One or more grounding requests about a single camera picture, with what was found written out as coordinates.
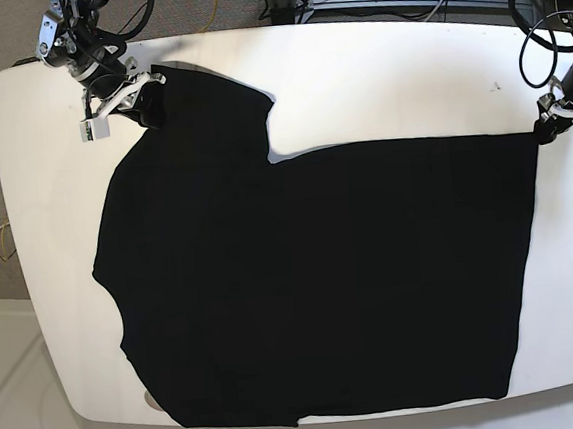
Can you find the yellow hanging cable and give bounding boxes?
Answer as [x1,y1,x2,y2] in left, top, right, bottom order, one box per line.
[196,0,224,34]

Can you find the round table grommet left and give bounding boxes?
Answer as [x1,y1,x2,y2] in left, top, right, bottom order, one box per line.
[144,390,164,411]

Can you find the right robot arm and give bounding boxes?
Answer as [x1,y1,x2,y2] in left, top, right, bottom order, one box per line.
[35,0,165,142]

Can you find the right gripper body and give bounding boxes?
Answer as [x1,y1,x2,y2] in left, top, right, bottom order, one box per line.
[85,56,166,118]

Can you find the black T-shirt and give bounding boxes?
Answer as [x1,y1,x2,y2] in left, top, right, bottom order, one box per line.
[93,67,539,428]

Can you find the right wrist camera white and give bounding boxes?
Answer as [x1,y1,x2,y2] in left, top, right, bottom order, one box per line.
[79,117,110,143]

